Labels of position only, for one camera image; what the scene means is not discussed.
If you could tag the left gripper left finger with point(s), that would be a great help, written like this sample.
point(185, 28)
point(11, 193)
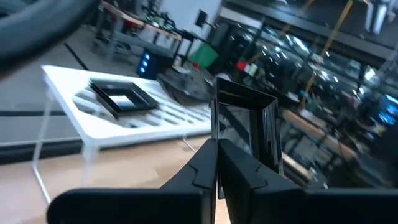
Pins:
point(174, 202)

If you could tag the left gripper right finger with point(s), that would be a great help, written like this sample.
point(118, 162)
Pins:
point(280, 205)

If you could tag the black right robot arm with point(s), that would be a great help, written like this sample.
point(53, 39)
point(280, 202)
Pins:
point(37, 25)

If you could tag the blue lit computer case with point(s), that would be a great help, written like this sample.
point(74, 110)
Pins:
point(146, 63)

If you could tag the green bin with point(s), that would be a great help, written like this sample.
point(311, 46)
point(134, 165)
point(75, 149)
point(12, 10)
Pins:
point(203, 56)

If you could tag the wooden top background table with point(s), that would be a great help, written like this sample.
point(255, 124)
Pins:
point(140, 23)

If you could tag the black monitor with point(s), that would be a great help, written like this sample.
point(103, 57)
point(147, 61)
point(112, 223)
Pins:
point(201, 18)

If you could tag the yellow diagonal post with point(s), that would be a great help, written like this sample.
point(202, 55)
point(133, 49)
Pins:
point(329, 40)

